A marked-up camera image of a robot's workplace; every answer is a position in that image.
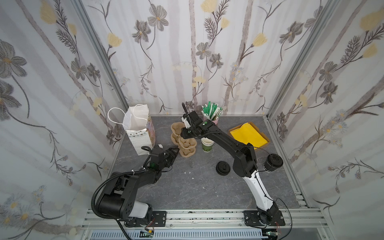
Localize brown pulp cup carrier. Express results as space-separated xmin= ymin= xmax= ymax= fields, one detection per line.
xmin=179 ymin=137 xmax=197 ymax=158

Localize white cartoon paper gift bag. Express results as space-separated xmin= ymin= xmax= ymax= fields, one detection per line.
xmin=107 ymin=104 xmax=156 ymax=156

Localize black cup lid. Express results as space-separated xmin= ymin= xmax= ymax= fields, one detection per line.
xmin=267 ymin=154 xmax=284 ymax=169

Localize black paper coffee cup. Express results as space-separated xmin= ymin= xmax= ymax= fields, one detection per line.
xmin=264 ymin=162 xmax=277 ymax=173

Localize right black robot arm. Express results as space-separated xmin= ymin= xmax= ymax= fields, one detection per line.
xmin=181 ymin=111 xmax=279 ymax=226

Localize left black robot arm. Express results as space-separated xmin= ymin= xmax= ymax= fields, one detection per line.
xmin=91 ymin=145 xmax=180 ymax=220

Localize stacked green paper cups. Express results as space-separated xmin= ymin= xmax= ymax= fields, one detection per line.
xmin=201 ymin=138 xmax=215 ymax=153

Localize pink cup holder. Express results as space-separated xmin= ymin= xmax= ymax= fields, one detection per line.
xmin=204 ymin=117 xmax=219 ymax=125

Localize green white straw bundle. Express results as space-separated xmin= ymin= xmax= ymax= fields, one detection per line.
xmin=201 ymin=102 xmax=223 ymax=120

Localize stack of black lids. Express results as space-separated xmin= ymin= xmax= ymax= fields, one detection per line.
xmin=216 ymin=161 xmax=231 ymax=176

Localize yellow napkins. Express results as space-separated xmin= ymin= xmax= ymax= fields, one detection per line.
xmin=229 ymin=122 xmax=269 ymax=149

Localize aluminium mounting rail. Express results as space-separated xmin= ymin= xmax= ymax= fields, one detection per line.
xmin=81 ymin=208 xmax=334 ymax=240

